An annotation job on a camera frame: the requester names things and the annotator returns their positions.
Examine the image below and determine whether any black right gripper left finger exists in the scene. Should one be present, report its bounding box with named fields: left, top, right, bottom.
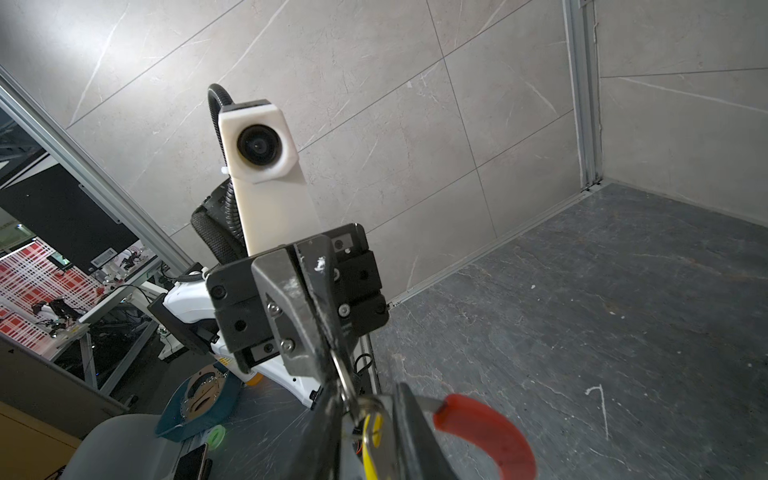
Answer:
left=282, top=383, right=345, bottom=479

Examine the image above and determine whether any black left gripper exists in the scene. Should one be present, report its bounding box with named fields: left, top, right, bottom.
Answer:
left=206, top=223, right=389, bottom=384

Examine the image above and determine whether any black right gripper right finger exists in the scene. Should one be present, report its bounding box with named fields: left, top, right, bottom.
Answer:
left=393, top=383, right=457, bottom=480

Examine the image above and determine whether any yellow capped key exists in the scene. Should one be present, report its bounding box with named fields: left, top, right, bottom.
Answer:
left=361, top=413, right=386, bottom=480

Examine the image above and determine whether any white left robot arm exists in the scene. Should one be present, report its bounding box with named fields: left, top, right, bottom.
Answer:
left=149, top=223, right=389, bottom=407

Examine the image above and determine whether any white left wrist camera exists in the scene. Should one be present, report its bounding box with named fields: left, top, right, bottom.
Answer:
left=218, top=100, right=320, bottom=256

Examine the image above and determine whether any black corrugated cable conduit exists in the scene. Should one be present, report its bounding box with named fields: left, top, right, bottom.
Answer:
left=190, top=83, right=248, bottom=266

